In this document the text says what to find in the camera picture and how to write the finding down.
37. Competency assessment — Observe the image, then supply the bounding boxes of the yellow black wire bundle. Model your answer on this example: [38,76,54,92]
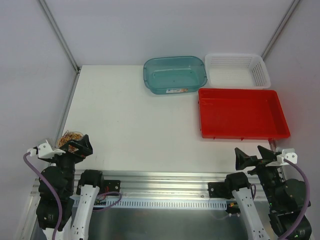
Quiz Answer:
[56,129,85,152]

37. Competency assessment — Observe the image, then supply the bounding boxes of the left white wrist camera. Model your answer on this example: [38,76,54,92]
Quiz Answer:
[27,138,66,159]

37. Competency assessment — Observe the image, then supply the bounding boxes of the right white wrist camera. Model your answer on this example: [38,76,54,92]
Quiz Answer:
[266,147,298,167]

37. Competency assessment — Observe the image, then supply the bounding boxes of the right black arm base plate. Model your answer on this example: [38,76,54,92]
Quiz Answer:
[207,182,229,199]

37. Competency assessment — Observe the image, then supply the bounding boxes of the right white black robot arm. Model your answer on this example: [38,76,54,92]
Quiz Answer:
[224,146,312,240]

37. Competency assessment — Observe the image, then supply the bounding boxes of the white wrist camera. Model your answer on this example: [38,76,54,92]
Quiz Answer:
[27,138,66,159]
[266,147,298,167]

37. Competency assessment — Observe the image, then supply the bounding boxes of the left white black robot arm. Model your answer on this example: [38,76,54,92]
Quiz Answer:
[36,134,105,240]

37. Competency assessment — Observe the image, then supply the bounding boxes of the teal transparent plastic bin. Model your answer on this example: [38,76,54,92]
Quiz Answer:
[142,56,208,95]

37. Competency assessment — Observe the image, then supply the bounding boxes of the white slotted cable duct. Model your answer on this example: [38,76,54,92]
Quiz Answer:
[68,196,228,210]

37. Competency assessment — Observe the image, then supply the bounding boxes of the left aluminium frame post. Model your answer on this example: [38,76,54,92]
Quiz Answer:
[37,0,81,73]

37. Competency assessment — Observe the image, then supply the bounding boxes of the aluminium frame post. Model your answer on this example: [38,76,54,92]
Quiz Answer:
[37,0,81,73]
[261,0,302,60]

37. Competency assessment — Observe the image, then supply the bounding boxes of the red plastic tray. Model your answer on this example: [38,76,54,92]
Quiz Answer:
[198,88,291,140]

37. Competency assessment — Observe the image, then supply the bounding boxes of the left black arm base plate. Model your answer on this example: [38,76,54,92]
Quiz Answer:
[99,179,121,197]

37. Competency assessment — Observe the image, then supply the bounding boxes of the white perforated plastic basket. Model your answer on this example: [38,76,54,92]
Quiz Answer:
[204,53,271,89]

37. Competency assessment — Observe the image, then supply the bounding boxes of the right aluminium frame post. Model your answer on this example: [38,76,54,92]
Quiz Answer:
[261,0,302,60]

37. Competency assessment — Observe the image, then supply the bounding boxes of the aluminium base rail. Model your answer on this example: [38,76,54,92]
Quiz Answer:
[30,169,286,201]

